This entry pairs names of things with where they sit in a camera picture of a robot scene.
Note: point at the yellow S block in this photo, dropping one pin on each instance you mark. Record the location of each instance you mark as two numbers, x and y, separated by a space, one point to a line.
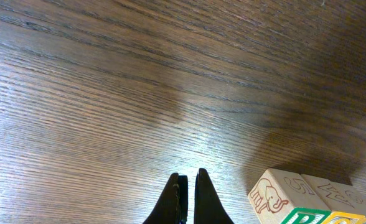
347 205

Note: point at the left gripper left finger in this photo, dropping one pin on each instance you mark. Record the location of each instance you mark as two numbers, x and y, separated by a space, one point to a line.
172 205

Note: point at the green R block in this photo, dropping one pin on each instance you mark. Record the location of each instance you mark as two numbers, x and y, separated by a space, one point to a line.
280 196

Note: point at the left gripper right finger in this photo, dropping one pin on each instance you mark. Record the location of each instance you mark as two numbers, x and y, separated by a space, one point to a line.
208 208

